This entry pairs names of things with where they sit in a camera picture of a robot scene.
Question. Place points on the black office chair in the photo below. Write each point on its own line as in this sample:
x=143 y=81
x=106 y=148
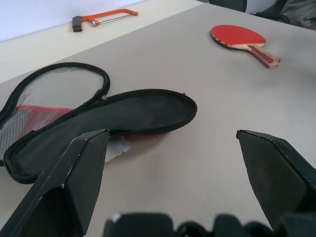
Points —
x=296 y=11

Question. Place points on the white plush ball toy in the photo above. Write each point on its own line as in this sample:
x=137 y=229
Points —
x=118 y=148

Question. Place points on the red table tennis paddle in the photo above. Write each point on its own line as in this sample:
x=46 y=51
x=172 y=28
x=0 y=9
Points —
x=234 y=34

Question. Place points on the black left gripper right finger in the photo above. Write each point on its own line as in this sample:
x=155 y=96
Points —
x=274 y=177

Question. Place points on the black and red paddle case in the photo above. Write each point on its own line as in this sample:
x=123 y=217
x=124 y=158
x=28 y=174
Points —
x=138 y=111

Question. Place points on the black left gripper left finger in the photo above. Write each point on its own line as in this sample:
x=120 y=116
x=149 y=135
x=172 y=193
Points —
x=74 y=177

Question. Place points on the orange hacksaw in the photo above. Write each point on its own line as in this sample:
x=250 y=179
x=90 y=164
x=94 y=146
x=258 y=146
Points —
x=77 y=23

